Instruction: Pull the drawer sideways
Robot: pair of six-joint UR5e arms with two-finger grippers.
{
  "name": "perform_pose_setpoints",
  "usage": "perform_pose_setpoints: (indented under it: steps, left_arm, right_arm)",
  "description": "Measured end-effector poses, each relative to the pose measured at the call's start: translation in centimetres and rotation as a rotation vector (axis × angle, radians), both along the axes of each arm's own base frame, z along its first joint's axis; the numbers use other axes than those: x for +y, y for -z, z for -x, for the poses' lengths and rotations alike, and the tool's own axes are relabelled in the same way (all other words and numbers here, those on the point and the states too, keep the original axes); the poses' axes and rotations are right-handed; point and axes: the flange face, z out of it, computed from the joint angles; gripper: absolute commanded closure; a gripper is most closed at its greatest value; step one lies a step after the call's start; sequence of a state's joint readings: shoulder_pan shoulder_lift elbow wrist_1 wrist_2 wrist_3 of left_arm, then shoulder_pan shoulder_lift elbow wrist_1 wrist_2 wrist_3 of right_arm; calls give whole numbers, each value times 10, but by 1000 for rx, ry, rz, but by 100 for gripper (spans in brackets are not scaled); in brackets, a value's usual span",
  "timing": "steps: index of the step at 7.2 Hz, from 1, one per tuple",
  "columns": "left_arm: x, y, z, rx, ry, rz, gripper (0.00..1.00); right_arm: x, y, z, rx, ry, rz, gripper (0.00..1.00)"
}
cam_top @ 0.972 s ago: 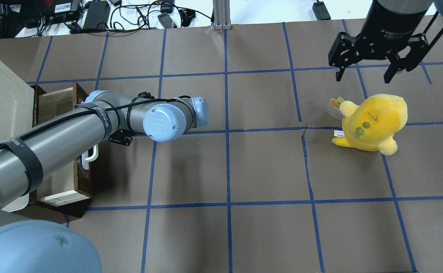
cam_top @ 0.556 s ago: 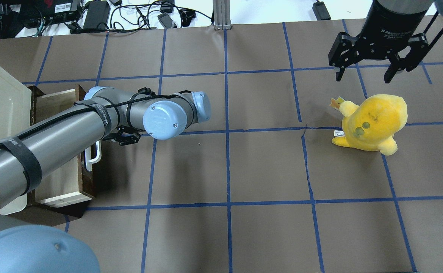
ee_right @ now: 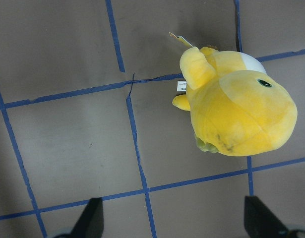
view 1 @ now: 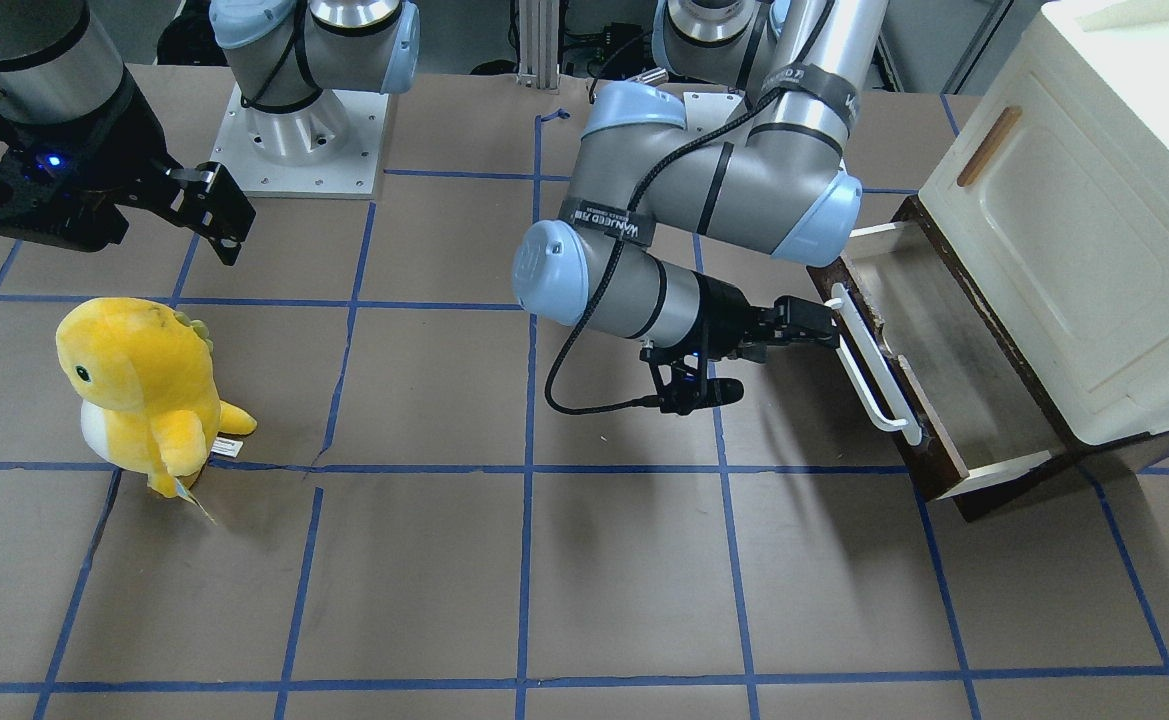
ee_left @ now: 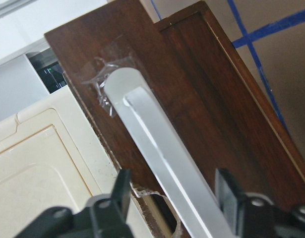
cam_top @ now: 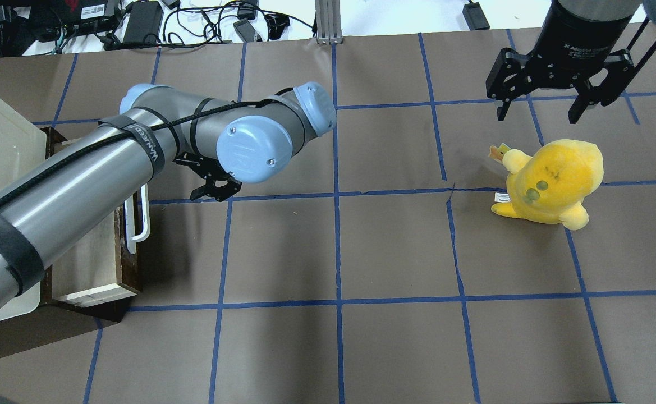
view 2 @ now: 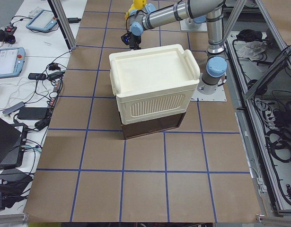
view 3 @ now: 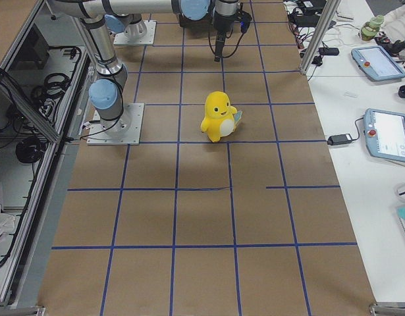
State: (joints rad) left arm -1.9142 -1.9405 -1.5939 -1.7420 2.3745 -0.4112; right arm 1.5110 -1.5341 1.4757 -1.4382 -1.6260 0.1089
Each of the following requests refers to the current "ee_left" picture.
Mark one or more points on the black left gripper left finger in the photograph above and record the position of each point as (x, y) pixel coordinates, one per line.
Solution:
(104, 216)

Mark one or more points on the dark brown wooden drawer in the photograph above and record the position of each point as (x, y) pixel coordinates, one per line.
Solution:
(211, 99)

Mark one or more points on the white drawer handle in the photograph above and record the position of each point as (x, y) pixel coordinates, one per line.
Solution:
(165, 154)

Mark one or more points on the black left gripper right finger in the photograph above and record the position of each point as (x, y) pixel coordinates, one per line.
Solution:
(254, 215)

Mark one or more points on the cream plastic storage box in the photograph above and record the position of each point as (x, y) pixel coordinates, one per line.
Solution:
(49, 156)

